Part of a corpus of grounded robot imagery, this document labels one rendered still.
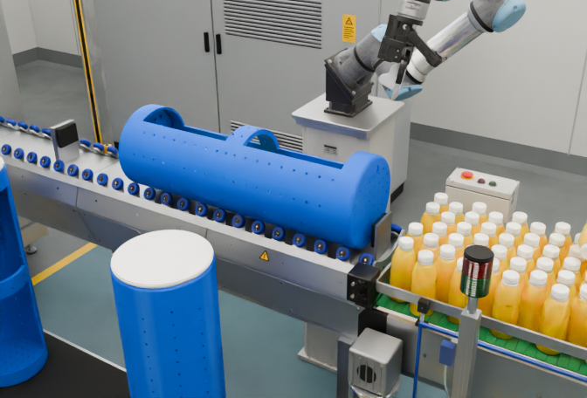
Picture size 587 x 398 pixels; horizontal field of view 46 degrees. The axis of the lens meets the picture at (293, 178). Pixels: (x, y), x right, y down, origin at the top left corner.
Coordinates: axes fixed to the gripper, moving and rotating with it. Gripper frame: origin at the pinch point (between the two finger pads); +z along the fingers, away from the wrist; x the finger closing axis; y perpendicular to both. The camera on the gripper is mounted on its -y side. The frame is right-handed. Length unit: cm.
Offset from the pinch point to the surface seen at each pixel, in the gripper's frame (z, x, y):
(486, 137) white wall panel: 46, -311, -55
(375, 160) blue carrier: 20.5, -13.1, 1.1
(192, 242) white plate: 54, 5, 43
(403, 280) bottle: 47.0, 2.2, -16.1
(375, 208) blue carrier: 35.7, -18.3, -2.6
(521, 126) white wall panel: 31, -300, -74
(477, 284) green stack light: 30, 37, -29
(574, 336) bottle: 43, 14, -59
